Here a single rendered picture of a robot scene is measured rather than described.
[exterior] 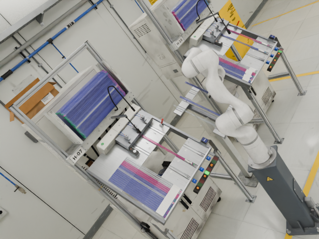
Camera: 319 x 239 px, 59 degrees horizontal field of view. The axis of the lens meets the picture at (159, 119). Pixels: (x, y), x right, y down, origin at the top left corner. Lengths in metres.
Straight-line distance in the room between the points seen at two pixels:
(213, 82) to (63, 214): 2.71
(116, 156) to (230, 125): 0.98
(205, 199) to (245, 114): 1.24
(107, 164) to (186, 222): 0.88
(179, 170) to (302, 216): 0.91
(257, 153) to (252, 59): 1.34
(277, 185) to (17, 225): 2.79
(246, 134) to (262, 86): 1.74
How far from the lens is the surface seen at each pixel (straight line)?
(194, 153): 2.25
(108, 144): 2.24
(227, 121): 1.70
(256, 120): 2.98
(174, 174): 2.16
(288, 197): 2.13
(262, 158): 1.89
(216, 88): 1.68
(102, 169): 2.23
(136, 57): 4.32
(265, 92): 3.49
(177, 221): 2.54
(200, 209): 2.70
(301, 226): 2.37
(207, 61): 1.68
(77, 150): 2.14
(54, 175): 3.69
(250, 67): 2.90
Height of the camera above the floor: 1.98
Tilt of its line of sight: 23 degrees down
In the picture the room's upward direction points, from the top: 39 degrees counter-clockwise
